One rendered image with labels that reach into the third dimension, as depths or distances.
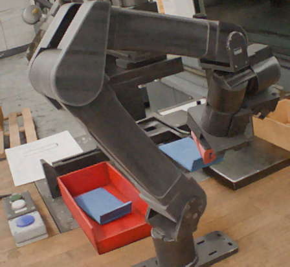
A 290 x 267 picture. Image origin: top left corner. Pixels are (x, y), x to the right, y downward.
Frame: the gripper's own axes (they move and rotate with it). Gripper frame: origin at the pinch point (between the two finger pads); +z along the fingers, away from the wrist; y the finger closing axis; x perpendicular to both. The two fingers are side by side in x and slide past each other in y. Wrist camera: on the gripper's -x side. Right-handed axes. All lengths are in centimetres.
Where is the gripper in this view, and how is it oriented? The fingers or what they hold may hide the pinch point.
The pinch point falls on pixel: (207, 158)
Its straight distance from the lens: 84.3
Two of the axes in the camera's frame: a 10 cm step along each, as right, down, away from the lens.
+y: -4.2, -6.9, 6.0
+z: -0.8, 6.8, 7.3
